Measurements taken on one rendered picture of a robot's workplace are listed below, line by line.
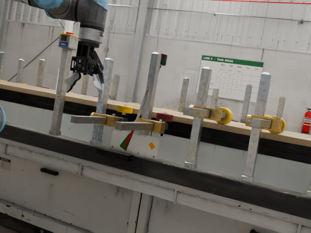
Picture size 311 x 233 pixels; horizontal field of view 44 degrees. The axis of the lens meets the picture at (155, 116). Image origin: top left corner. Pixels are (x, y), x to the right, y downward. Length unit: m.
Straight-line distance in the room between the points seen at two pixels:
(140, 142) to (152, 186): 0.21
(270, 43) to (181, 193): 7.47
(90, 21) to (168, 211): 1.06
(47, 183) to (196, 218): 0.95
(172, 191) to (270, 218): 0.43
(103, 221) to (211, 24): 7.47
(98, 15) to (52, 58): 9.40
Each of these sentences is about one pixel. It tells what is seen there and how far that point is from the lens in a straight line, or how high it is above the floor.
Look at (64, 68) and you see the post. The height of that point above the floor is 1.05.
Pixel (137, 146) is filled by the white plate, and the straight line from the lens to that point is 1.76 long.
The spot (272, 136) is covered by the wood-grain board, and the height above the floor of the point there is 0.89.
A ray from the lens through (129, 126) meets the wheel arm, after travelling 1.52.
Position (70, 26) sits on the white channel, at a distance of 3.32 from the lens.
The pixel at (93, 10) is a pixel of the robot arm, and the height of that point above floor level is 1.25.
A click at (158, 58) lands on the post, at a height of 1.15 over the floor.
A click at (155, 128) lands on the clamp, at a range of 1.71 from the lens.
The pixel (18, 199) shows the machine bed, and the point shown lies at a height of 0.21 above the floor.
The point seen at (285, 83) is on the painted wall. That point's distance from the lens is 8.83.
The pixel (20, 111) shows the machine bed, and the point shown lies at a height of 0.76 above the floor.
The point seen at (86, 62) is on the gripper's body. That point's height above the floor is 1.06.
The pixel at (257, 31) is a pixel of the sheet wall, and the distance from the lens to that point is 9.04.
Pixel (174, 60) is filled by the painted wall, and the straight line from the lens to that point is 9.29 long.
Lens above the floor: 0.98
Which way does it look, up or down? 3 degrees down
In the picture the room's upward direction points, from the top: 9 degrees clockwise
